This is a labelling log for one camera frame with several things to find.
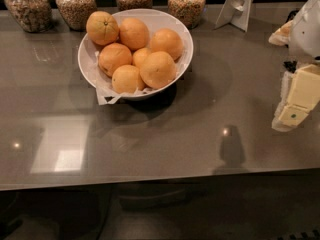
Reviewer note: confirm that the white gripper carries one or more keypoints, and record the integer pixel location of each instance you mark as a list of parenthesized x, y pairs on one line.
[(306, 34)]

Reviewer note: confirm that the white ceramic bowl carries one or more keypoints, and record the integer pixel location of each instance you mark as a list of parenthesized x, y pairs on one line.
[(154, 19)]

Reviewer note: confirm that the white sign stand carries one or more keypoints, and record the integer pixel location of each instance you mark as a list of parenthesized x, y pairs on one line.
[(236, 13)]

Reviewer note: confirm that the glass jar colourful cereal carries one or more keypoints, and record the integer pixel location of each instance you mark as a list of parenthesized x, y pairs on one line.
[(189, 12)]

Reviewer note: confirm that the large orange front right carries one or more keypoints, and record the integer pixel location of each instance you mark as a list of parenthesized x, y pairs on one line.
[(158, 70)]

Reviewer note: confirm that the small orange centre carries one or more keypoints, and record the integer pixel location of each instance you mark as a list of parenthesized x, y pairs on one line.
[(139, 56)]

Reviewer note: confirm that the white paper liner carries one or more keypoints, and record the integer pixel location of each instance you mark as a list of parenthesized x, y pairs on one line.
[(107, 95)]

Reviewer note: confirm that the glass jar far left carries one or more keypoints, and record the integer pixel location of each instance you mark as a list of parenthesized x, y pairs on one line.
[(33, 16)]

